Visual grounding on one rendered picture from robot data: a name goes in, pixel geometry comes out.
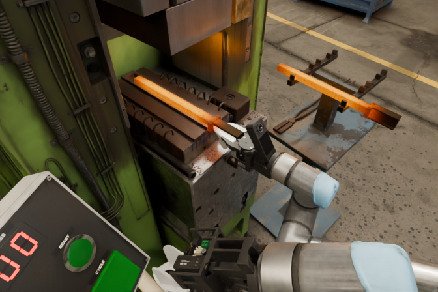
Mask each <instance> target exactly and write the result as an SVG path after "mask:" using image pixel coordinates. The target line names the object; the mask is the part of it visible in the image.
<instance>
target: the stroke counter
mask: <svg viewBox="0 0 438 292"><path fill-rule="evenodd" d="M20 235H22V236H23V237H25V238H26V241H25V242H24V243H23V244H22V245H21V247H19V246H17V245H15V244H14V241H15V240H16V239H17V238H18V237H19V236H20ZM28 238H29V236H27V235H26V234H25V233H23V232H21V233H20V234H19V233H18V234H17V235H16V236H15V237H14V238H13V239H12V240H11V242H12V244H11V246H12V247H14V248H15V249H17V250H19V249H20V248H21V250H20V252H21V253H23V254H25V255H26V256H28V255H29V254H32V253H33V251H34V250H35V249H36V247H37V245H36V244H37V243H38V242H37V241H35V240H33V239H32V238H30V239H29V240H28ZM28 241H31V242H32V243H34V244H35V246H34V247H33V248H32V250H31V251H30V252H29V253H28V252H26V251H25V250H23V247H24V246H25V245H26V244H27V242H28ZM0 259H2V260H4V261H6V262H7V264H6V265H5V267H4V268H3V270H2V271H1V272H0V273H1V275H0V277H2V278H3V279H5V280H7V281H9V280H10V279H13V277H15V275H16V274H17V273H18V271H19V269H18V268H19V265H17V264H16V263H14V262H13V261H11V262H10V260H9V259H7V258H6V257H4V256H3V255H2V256H1V257H0ZM9 262H10V263H9ZM9 265H12V266H14V267H16V268H17V269H16V270H15V272H14V273H13V275H12V276H11V277H10V278H9V277H7V276H5V275H4V274H3V273H4V272H5V270H6V269H7V268H8V266H9Z"/></svg>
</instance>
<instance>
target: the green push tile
mask: <svg viewBox="0 0 438 292"><path fill-rule="evenodd" d="M140 271H141V269H140V268H139V267H138V266H137V265H135V264H134V263H133V262H131V260H129V259H128V258H127V257H125V256H124V255H123V254H122V253H120V252H119V251H118V250H113V252H112V254H111V256H110V257H109V259H108V262H107V263H106V265H105V267H104V268H103V270H102V272H101V274H100V276H99V277H98V280H97V281H96V283H95V285H94V287H93V288H92V290H91V292H131V290H132V288H133V286H134V284H135V282H136V280H137V278H138V275H139V273H140Z"/></svg>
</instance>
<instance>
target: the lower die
mask: <svg viewBox="0 0 438 292"><path fill-rule="evenodd" d="M133 73H135V74H137V75H139V76H142V77H144V78H146V79H148V80H149V81H151V82H153V83H155V84H157V85H158V86H160V87H162V88H164V89H165V90H167V91H169V92H171V93H173V94H175V95H176V96H178V97H180V98H182V99H183V100H185V101H187V102H189V103H191V104H192V105H194V106H196V107H198V108H199V109H201V110H203V111H205V112H207V113H209V114H210V115H212V116H214V117H215V116H217V115H219V116H221V120H223V121H225V122H227V123H229V112H227V111H225V110H223V109H222V108H220V111H218V106H215V105H214V104H212V103H210V102H209V105H207V101H206V100H205V99H203V98H201V97H199V99H197V95H195V94H194V93H191V92H190V91H189V94H187V90H186V89H184V88H182V87H179V89H178V85H177V84H175V83H173V82H171V84H169V80H167V79H165V78H163V77H162V79H160V75H158V74H156V73H154V72H152V71H151V70H149V69H147V68H145V67H142V68H140V69H138V70H136V71H134V70H132V71H130V72H128V73H126V74H124V75H122V76H121V79H119V80H118V84H119V88H120V90H121V94H122V97H123V98H125V99H126V104H124V106H126V105H127V104H129V103H132V104H134V105H135V110H134V109H133V106H129V107H127V109H126V112H127V115H128V119H129V122H130V124H131V125H132V126H134V127H136V126H135V122H134V118H133V115H134V112H135V111H136V110H139V109H141V110H143V111H144V115H142V112H141V111H139V112H137V113H136V121H137V124H138V128H139V130H140V131H141V132H142V133H144V134H145V131H144V128H143V120H144V118H146V116H148V115H151V116H153V119H154V122H152V120H151V118H148V119H146V121H145V127H146V130H147V135H148V136H149V137H150V138H151V139H152V140H153V141H154V135H153V126H154V125H155V124H156V123H158V122H161V123H163V125H164V127H163V128H162V126H161V124H159V125H157V126H156V128H155V133H156V139H157V142H158V144H159V145H161V146H162V147H163V148H165V146H164V139H163V136H164V133H165V132H166V131H167V130H169V129H172V130H173V131H174V135H173V136H172V133H171V131H170V132H168V133H167V134H166V144H167V148H168V151H169V152H170V153H171V154H173V155H175V156H176V157H177V158H179V159H180V160H182V161H183V162H184V163H186V164H188V163H189V162H191V161H192V160H193V159H194V158H195V157H197V156H198V155H199V154H200V153H202V152H203V151H204V150H205V149H206V148H207V147H209V146H210V145H211V144H212V143H214V142H215V141H216V140H217V139H218V138H219V137H218V136H217V135H216V133H215V131H212V132H211V133H210V132H209V131H208V125H207V124H205V123H203V122H202V121H200V120H198V119H196V118H195V117H193V116H191V115H190V114H188V113H187V112H185V111H183V110H181V109H180V108H178V107H177V106H174V105H173V104H171V103H169V102H168V101H166V100H164V99H163V98H161V97H159V96H158V95H156V94H154V93H152V92H151V91H149V90H148V89H146V88H144V87H142V86H141V85H139V84H137V83H136V82H134V81H132V80H130V79H129V78H127V76H129V75H131V74H133ZM123 102H124V100H123ZM204 146H206V148H205V149H203V148H204Z"/></svg>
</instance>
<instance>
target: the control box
mask: <svg viewBox="0 0 438 292"><path fill-rule="evenodd" d="M21 232H23V233H25V234H26V235H27V236H29V238H28V240H29V239H30V238H32V239H33V240H35V241H37V242H38V243H37V244H36V245H37V247H36V249H35V250H34V251H33V253H32V254H29V255H28V256H26V255H25V254H23V253H21V252H20V250H21V248H20V249H19V250H17V249H15V248H14V247H12V246H11V244H12V242H11V240H12V239H13V238H14V237H15V236H16V235H17V234H18V233H19V234H20V233H21ZM78 239H87V240H89V241H90V242H91V244H92V246H93V254H92V256H91V258H90V260H89V262H88V263H87V264H86V265H84V266H82V267H73V266H72V265H71V264H70V263H69V262H68V250H69V248H70V246H71V245H72V243H73V242H74V241H76V240H78ZM113 250H118V251H119V252H120V253H122V254H123V255H124V256H125V257H127V258H128V259H129V260H131V262H133V263H134V264H135V265H137V266H138V267H139V268H140V269H141V271H140V273H139V275H138V278H137V280H136V282H135V284H134V286H133V288H132V290H131V292H136V289H137V287H138V285H139V282H140V280H141V278H142V276H143V273H144V272H145V269H146V267H147V265H148V262H149V260H150V257H149V256H148V255H147V254H146V253H145V252H144V251H142V250H141V249H140V248H138V247H137V246H136V245H135V244H134V243H133V242H132V241H130V240H129V239H128V238H127V237H125V236H124V235H123V234H122V233H121V232H120V231H119V230H118V229H116V228H115V227H114V226H112V225H111V224H110V223H109V222H108V221H107V220H106V219H105V218H103V217H102V216H101V215H99V214H98V213H97V212H96V211H95V210H94V209H93V208H91V207H90V206H89V205H88V204H86V202H84V201H83V200H82V199H81V198H80V197H78V196H77V195H76V194H75V193H73V191H71V190H70V189H69V188H68V187H67V186H65V185H64V184H63V183H62V182H61V181H60V180H59V179H57V178H56V177H55V176H54V175H52V174H51V173H50V172H49V171H44V172H41V173H36V174H33V175H28V176H25V177H23V178H22V179H21V181H20V182H19V183H18V184H17V185H16V186H15V187H14V188H13V189H12V190H11V191H10V192H9V193H8V194H7V195H6V196H5V197H4V198H3V199H2V200H1V201H0V257H1V256H4V257H6V258H7V259H9V260H10V262H11V261H13V262H14V263H16V264H17V265H19V268H18V269H19V271H18V273H17V274H16V275H15V277H13V279H10V280H9V281H7V280H5V279H3V278H2V277H0V292H91V290H92V288H93V287H94V285H95V283H96V281H97V280H98V277H99V276H100V274H101V272H102V270H103V268H104V267H105V265H106V263H107V262H108V259H109V258H110V256H111V254H112V252H113ZM10 262H9V263H10Z"/></svg>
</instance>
